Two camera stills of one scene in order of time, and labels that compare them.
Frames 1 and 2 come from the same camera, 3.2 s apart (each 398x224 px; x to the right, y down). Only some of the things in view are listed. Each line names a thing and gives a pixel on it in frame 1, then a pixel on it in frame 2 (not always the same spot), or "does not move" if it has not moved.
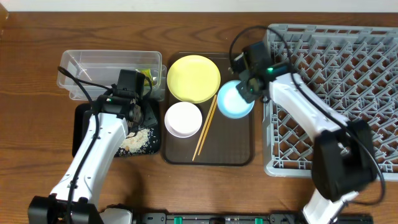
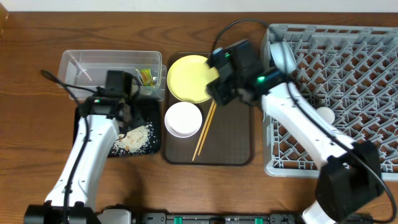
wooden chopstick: [208, 127] does not move
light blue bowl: [230, 102] to [283, 56]
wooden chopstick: [199, 144] does not move
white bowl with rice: [183, 119] does not move
